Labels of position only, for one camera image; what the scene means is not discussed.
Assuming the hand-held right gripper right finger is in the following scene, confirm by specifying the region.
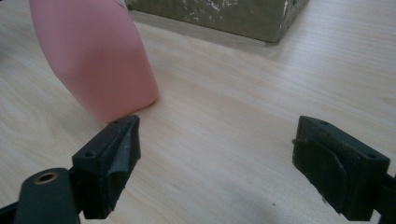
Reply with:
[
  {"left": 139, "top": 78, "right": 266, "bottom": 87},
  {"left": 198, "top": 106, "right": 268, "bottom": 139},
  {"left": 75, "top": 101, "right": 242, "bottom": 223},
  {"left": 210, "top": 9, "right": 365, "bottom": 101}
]
[{"left": 291, "top": 115, "right": 391, "bottom": 222}]

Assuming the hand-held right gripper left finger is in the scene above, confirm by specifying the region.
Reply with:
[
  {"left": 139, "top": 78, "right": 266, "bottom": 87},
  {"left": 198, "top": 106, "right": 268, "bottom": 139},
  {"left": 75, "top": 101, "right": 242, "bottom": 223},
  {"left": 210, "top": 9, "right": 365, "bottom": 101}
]
[{"left": 71, "top": 114, "right": 142, "bottom": 220}]

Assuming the grey stone block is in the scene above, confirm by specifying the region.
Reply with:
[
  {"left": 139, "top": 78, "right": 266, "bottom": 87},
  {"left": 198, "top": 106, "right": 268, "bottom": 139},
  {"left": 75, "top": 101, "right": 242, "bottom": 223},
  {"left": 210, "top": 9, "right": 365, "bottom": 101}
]
[{"left": 123, "top": 0, "right": 310, "bottom": 44}]

